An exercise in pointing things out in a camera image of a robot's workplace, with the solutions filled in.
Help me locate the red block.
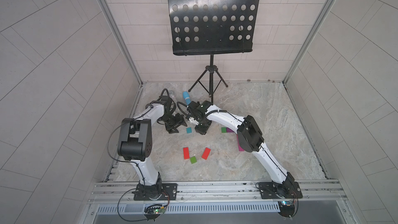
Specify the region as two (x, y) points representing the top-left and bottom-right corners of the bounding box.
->
(183, 147), (190, 160)
(202, 147), (211, 160)

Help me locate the magenta rectangular block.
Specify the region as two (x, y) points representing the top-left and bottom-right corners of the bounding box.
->
(236, 135), (245, 152)

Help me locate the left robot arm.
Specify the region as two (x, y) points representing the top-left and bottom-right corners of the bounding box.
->
(117, 88), (187, 200)

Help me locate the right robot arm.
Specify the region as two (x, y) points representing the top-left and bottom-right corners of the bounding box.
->
(176, 101), (297, 199)

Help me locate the blue microphone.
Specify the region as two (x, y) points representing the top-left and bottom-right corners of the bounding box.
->
(182, 91), (191, 105)

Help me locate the green block lower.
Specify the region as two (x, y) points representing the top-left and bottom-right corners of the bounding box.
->
(190, 156), (197, 164)

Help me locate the left circuit board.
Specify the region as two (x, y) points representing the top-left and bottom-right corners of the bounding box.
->
(144, 204), (166, 220)

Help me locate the circuit board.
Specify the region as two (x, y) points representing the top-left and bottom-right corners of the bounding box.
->
(144, 204), (166, 220)
(278, 201), (296, 218)

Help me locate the black perforated music stand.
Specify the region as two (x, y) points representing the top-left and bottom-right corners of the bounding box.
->
(168, 0), (259, 99)

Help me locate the right circuit board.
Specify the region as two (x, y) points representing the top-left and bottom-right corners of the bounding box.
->
(278, 201), (296, 218)

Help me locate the left black cable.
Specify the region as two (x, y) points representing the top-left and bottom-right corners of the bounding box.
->
(106, 124), (170, 222)

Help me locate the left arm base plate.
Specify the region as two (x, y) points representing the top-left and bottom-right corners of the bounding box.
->
(133, 183), (178, 201)

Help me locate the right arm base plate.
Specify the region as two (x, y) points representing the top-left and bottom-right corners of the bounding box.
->
(256, 181), (303, 199)

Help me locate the aluminium front rail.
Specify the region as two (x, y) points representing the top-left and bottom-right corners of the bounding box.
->
(88, 179), (347, 204)

